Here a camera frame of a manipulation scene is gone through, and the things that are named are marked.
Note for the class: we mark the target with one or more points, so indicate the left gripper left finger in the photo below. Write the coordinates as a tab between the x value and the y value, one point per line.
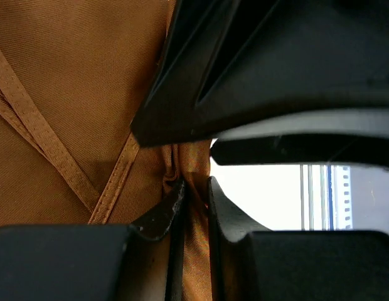
138	261

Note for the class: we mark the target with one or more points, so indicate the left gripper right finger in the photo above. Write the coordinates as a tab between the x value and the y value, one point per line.
251	262

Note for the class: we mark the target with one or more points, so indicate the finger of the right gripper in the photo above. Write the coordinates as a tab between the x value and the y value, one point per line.
231	63
327	149

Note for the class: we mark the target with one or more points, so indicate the brown satin napkin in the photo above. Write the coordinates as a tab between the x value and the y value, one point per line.
72	76

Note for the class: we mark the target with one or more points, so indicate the white slotted cable duct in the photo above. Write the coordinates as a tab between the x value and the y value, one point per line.
341	197

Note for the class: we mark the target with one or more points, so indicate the aluminium mounting rail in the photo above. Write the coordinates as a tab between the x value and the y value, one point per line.
316	198

